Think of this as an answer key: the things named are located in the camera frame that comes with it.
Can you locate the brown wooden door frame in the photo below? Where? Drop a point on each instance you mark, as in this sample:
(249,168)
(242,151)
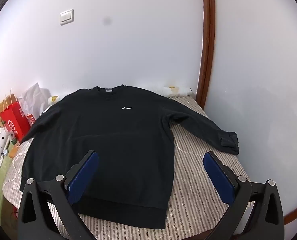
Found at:
(208,42)

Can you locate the red paper bag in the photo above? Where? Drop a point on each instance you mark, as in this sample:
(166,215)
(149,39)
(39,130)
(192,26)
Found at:
(13,122)

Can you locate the white crumpled tissue paper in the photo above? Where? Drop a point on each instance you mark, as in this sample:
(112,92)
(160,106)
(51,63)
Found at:
(33,97)

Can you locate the striped quilted bed cover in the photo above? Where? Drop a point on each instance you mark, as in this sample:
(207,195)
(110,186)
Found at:
(196,180)

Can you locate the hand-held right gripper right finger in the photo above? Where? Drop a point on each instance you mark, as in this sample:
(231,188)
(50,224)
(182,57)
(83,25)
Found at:
(217,177)

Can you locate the black sweatshirt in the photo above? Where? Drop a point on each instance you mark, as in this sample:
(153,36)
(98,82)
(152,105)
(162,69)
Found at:
(108,135)

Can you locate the white wall light switch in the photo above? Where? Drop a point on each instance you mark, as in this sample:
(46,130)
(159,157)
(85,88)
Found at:
(66,17)

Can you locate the brown wooden baseboard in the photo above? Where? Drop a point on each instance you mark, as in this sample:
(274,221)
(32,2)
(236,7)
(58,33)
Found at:
(294,213)

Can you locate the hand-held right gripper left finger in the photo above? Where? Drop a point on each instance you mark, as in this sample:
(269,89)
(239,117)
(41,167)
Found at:
(84,175)

